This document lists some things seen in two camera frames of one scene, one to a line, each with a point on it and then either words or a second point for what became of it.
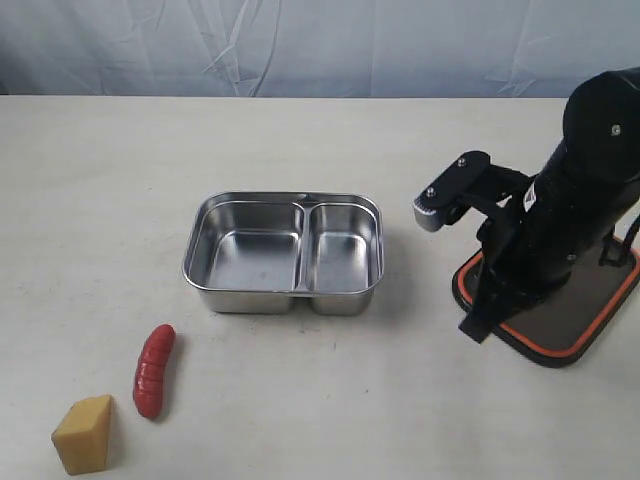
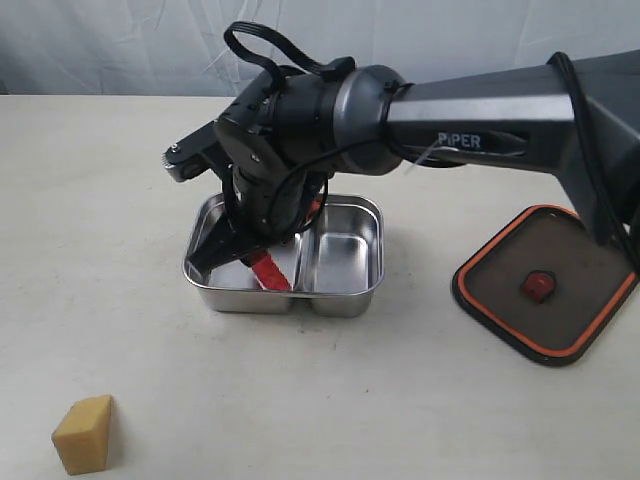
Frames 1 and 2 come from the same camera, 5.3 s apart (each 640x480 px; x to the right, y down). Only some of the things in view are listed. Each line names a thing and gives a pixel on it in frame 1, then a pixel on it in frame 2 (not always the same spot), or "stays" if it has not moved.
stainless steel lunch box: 261,252 stays
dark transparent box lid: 562,324 stays
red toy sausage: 148,388 to 267,272
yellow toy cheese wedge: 82,436 stays
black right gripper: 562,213 to 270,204
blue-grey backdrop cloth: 445,49 stays
